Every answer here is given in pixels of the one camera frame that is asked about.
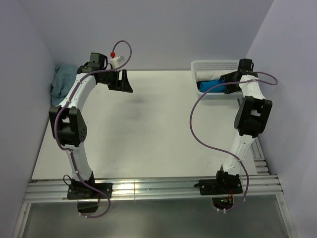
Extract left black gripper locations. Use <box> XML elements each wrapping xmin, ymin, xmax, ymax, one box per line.
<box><xmin>99</xmin><ymin>68</ymin><xmax>133</xmax><ymax>93</ymax></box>

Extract bright blue t-shirt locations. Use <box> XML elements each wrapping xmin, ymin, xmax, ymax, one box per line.
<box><xmin>199</xmin><ymin>80</ymin><xmax>225</xmax><ymax>93</ymax></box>

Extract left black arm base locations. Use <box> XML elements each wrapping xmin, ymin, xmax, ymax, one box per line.
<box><xmin>63</xmin><ymin>173</ymin><xmax>113</xmax><ymax>213</ymax></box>

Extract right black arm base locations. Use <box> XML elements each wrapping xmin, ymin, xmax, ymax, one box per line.
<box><xmin>194</xmin><ymin>168</ymin><xmax>243</xmax><ymax>211</ymax></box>

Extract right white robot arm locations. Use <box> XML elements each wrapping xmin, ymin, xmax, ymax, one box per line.
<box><xmin>214</xmin><ymin>59</ymin><xmax>272</xmax><ymax>193</ymax></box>

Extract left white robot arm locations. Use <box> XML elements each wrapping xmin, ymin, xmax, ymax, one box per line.
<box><xmin>49</xmin><ymin>52</ymin><xmax>133</xmax><ymax>198</ymax></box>

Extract white rolled t-shirt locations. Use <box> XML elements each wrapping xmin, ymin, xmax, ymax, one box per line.
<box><xmin>194</xmin><ymin>70</ymin><xmax>235</xmax><ymax>82</ymax></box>

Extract white perforated plastic basket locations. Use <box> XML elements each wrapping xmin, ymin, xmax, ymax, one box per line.
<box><xmin>191</xmin><ymin>59</ymin><xmax>243</xmax><ymax>100</ymax></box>

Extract grey-blue crumpled t-shirt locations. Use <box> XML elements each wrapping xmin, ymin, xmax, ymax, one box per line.
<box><xmin>50</xmin><ymin>64</ymin><xmax>77</xmax><ymax>106</ymax></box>

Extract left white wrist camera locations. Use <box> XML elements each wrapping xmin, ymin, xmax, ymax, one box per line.
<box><xmin>108</xmin><ymin>52</ymin><xmax>125</xmax><ymax>68</ymax></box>

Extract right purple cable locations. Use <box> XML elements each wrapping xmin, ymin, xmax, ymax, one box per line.
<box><xmin>190</xmin><ymin>71</ymin><xmax>278</xmax><ymax>213</ymax></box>

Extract purple cable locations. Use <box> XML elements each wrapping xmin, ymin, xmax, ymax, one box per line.
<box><xmin>53</xmin><ymin>40</ymin><xmax>132</xmax><ymax>219</ymax></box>
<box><xmin>190</xmin><ymin>71</ymin><xmax>278</xmax><ymax>213</ymax></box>

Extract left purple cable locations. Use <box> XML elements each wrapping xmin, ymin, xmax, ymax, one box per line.
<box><xmin>53</xmin><ymin>40</ymin><xmax>132</xmax><ymax>219</ymax></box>

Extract aluminium front rail frame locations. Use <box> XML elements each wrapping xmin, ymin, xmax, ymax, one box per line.
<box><xmin>13</xmin><ymin>174</ymin><xmax>287</xmax><ymax>238</ymax></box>

